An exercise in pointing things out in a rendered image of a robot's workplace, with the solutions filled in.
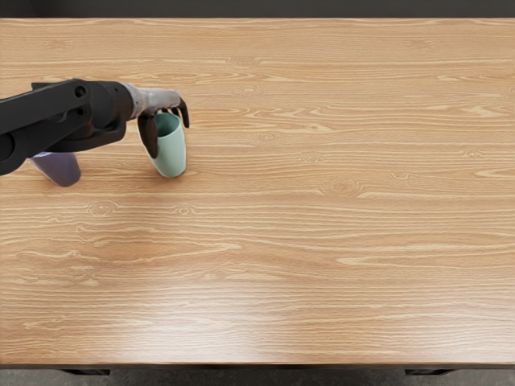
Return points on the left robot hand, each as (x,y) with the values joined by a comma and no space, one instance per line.
(155,99)

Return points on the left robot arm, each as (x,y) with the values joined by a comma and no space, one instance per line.
(60,116)

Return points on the mint green cup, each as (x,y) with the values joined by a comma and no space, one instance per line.
(171,149)

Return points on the lavender purple cup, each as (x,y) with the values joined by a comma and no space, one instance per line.
(60,167)

